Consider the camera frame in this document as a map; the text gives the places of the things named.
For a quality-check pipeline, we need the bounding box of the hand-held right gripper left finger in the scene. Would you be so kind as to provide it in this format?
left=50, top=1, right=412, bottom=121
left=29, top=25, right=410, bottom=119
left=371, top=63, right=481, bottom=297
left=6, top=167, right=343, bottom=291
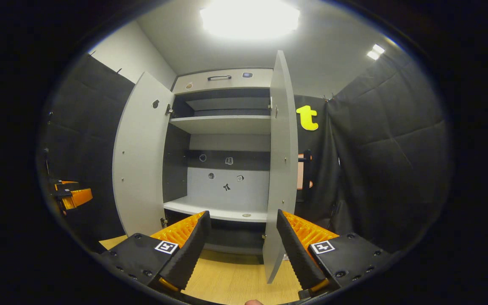
left=100, top=211, right=212, bottom=292

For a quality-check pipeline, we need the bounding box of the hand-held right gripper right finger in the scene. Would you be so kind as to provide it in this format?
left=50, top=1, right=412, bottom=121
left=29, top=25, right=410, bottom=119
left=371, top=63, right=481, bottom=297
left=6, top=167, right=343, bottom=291
left=276, top=209, right=397, bottom=297

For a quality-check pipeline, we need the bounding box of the grey shoe cabinet door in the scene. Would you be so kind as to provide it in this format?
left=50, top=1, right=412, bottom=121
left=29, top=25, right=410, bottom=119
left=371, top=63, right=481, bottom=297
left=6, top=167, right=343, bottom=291
left=113, top=71, right=175, bottom=238
left=262, top=50, right=313, bottom=283

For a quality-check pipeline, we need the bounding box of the grey double-door shoe cabinet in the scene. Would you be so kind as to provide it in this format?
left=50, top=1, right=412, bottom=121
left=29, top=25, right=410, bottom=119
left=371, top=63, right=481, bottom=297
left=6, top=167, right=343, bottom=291
left=161, top=68, right=275, bottom=255

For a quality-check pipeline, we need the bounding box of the grey cabinet drawer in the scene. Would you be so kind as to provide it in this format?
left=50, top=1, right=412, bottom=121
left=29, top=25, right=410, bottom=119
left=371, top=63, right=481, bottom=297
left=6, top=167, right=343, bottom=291
left=172, top=68, right=274, bottom=95

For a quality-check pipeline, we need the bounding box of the small ceiling light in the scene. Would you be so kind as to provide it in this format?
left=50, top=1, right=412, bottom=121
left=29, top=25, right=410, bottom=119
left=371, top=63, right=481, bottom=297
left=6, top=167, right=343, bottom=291
left=367, top=44, right=385, bottom=61

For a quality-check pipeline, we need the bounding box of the large ceiling light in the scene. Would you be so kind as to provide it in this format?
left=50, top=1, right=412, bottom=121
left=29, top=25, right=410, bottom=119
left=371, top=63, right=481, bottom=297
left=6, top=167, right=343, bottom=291
left=200, top=0, right=300, bottom=41

